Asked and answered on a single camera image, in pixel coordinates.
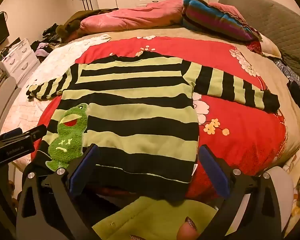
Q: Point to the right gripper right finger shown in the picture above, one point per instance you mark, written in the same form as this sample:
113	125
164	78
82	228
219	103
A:
261	219

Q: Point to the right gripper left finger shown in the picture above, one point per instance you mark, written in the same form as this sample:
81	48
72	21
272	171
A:
47	209

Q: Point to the green black striped sweater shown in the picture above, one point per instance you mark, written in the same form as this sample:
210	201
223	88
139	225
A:
139	112

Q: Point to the pile of dark clothes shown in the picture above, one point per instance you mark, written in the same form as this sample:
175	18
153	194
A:
50	40

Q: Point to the hand with painted nails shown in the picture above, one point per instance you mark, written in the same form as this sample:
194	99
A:
188	230

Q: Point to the cream white blanket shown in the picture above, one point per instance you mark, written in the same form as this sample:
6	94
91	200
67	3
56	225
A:
25	114

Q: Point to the white drawer cabinet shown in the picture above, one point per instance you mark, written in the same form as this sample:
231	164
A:
20	62

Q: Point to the red floral blanket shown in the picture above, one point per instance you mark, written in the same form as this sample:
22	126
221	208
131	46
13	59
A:
246	138

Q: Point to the lime green garment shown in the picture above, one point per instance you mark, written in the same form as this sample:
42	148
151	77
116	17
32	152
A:
153	219

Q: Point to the brown fur-trimmed coat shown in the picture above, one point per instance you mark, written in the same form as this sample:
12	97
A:
73	23

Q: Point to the beige bed sheet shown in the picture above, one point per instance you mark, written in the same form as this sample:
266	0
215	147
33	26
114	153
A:
275	80

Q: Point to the white pillow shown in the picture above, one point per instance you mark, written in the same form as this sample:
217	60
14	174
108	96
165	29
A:
268	48

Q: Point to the grey quilted headboard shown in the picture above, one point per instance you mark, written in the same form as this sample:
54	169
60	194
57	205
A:
276	22

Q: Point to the pink quilt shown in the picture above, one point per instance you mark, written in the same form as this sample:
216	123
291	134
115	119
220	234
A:
161	14

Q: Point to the multicolour striped pillow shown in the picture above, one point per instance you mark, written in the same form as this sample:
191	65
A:
219	18

